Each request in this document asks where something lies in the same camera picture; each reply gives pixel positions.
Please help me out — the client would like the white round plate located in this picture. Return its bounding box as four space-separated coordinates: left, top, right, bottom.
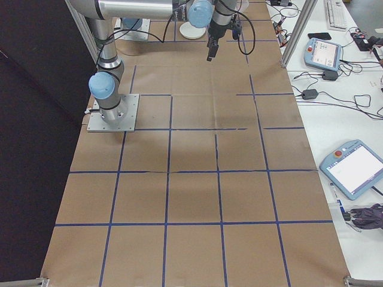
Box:
179 21 208 40

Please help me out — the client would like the black printed box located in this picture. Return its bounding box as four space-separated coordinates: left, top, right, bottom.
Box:
173 0 190 22

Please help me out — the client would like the grey teach pendant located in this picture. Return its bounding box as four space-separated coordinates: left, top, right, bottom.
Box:
319 139 383 201
303 38 345 72

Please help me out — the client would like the white keyboard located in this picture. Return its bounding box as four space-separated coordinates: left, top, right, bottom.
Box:
324 0 349 30

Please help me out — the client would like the black power strip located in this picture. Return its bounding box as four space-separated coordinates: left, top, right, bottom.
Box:
349 27 372 51

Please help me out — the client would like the white pen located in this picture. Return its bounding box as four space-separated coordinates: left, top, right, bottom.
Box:
330 181 345 210

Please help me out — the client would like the dark purple folded umbrella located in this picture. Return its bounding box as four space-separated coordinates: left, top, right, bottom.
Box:
344 203 383 231

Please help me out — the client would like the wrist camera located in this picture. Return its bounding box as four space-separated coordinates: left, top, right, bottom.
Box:
230 16 242 41

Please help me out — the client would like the black camera cable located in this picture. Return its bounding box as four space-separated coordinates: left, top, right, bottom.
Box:
232 8 257 56

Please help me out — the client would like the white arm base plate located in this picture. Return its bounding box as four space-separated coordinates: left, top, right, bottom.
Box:
86 93 141 133
119 17 150 41

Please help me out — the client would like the aluminium post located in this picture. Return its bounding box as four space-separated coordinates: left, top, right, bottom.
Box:
280 0 318 68

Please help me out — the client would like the black adapter cable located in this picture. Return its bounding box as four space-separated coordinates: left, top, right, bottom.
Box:
294 71 323 88
317 91 383 120

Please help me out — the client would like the aluminium frame bar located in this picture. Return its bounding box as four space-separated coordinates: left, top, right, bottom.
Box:
64 0 101 65

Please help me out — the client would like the black gadget with wires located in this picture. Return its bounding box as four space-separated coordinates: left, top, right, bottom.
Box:
369 35 383 57

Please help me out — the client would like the black frame cover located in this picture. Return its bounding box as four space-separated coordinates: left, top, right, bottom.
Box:
0 0 99 283

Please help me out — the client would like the metal corner bracket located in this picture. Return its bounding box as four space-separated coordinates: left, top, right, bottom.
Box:
0 277 49 287
343 276 383 287

